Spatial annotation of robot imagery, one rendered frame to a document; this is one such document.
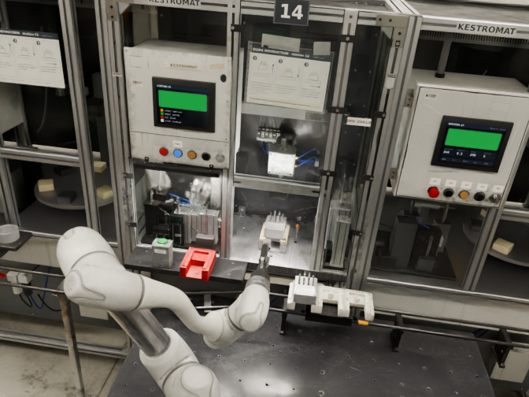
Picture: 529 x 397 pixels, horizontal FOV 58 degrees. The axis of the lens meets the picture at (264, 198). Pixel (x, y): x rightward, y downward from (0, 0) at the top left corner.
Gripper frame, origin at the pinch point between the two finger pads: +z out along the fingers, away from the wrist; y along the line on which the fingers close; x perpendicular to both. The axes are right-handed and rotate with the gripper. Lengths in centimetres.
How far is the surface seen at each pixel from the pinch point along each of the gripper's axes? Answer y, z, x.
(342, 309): -24.2, 0.4, -34.1
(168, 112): 47, 18, 45
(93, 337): -113, 45, 106
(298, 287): -19.9, 5.4, -14.7
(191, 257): -17.0, 12.7, 34.3
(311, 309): -26.6, 0.3, -21.1
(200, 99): 54, 18, 32
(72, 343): -66, -3, 89
